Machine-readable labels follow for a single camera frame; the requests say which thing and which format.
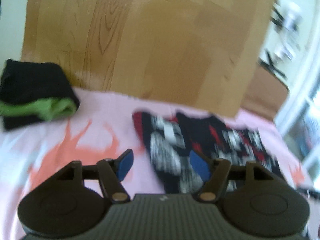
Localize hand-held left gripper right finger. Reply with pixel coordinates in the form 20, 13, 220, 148
189, 150, 274, 203

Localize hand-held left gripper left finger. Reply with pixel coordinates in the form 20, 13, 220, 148
54, 149, 134, 203

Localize navy red white patterned sweater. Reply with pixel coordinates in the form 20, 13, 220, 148
132, 109, 285, 195

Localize pink printed bed sheet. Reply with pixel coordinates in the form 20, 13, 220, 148
0, 87, 314, 240

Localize brown cushion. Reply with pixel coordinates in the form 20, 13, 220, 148
240, 65, 290, 123

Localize black tape cross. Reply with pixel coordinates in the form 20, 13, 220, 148
258, 51, 288, 81

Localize folded black and green garment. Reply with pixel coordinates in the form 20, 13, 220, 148
0, 59, 81, 131

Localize wooden headboard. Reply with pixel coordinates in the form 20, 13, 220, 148
21, 0, 273, 118

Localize white power strip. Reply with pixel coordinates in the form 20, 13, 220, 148
274, 2, 303, 60

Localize white window frame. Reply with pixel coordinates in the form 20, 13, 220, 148
274, 0, 320, 180

